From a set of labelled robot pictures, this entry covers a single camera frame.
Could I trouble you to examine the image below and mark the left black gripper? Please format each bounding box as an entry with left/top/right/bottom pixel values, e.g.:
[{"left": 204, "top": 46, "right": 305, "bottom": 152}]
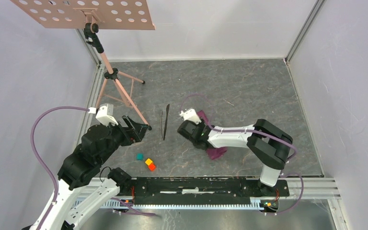
[{"left": 98, "top": 114, "right": 150, "bottom": 164}]

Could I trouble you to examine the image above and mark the purple cloth napkin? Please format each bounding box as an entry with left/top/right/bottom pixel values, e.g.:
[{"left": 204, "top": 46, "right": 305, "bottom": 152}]
[{"left": 197, "top": 110, "right": 228, "bottom": 160}]

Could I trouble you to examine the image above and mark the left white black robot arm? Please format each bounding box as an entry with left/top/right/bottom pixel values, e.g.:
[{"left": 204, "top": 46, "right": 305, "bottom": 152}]
[{"left": 26, "top": 115, "right": 151, "bottom": 230}]

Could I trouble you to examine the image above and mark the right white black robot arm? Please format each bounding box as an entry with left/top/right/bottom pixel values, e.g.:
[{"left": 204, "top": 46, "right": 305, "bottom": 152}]
[{"left": 177, "top": 119, "right": 297, "bottom": 196}]

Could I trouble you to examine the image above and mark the silver fork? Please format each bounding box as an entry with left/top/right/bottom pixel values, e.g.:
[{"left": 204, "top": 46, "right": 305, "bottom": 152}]
[{"left": 160, "top": 109, "right": 163, "bottom": 139}]

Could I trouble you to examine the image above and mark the teal cube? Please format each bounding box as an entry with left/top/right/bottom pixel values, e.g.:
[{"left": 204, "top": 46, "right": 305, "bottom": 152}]
[{"left": 136, "top": 153, "right": 144, "bottom": 161}]

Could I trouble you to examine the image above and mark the yellow cube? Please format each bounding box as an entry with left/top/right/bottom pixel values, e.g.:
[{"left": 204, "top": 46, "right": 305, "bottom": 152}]
[{"left": 145, "top": 158, "right": 153, "bottom": 166}]

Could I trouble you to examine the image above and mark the orange cube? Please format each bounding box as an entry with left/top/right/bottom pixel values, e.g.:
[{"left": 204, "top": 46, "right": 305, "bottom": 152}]
[{"left": 148, "top": 163, "right": 156, "bottom": 171}]

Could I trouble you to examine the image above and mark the pink music stand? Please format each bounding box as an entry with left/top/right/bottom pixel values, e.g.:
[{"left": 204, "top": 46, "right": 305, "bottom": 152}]
[{"left": 13, "top": 0, "right": 155, "bottom": 125}]

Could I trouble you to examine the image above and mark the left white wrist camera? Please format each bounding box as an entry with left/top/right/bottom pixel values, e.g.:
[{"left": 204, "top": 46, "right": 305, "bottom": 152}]
[{"left": 88, "top": 103, "right": 119, "bottom": 126}]

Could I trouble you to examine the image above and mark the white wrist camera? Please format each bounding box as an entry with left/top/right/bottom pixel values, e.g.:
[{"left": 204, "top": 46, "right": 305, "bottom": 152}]
[
  {"left": 179, "top": 108, "right": 202, "bottom": 125},
  {"left": 88, "top": 103, "right": 119, "bottom": 126}
]

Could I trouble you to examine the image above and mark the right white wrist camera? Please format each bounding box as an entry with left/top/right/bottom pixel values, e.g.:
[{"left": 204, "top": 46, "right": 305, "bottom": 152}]
[{"left": 179, "top": 108, "right": 202, "bottom": 125}]

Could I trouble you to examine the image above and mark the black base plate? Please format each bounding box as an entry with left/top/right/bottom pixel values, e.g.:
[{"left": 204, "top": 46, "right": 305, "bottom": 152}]
[{"left": 118, "top": 176, "right": 290, "bottom": 205}]

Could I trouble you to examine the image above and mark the aluminium frame rail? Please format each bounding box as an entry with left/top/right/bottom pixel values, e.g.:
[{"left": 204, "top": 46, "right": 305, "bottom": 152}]
[{"left": 43, "top": 177, "right": 342, "bottom": 230}]

